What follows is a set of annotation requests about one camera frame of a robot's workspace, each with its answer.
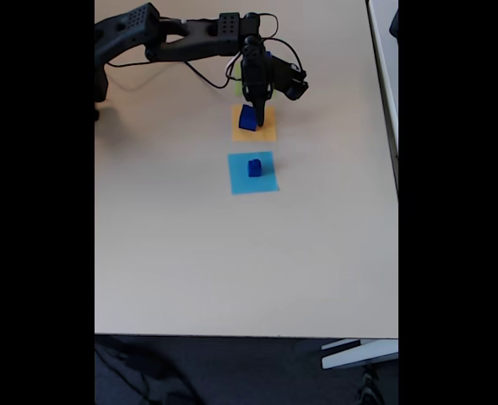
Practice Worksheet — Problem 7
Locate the medium blue cube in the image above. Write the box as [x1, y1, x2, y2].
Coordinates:
[238, 104, 259, 132]

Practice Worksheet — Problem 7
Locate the green paper square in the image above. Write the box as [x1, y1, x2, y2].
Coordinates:
[230, 62, 278, 99]

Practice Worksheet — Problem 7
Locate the orange paper square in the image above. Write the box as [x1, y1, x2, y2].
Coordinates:
[230, 104, 277, 143]

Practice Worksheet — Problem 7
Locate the light blue paper square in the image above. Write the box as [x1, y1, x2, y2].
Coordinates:
[226, 151, 280, 196]

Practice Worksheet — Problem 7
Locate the white side table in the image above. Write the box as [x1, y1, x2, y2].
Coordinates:
[365, 0, 399, 195]

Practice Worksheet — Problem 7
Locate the white table foot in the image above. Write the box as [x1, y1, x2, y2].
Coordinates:
[320, 337, 399, 370]

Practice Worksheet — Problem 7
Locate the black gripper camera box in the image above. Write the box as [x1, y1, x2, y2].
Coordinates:
[269, 54, 310, 101]

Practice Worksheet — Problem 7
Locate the black floor cable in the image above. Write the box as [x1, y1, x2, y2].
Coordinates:
[95, 339, 199, 405]

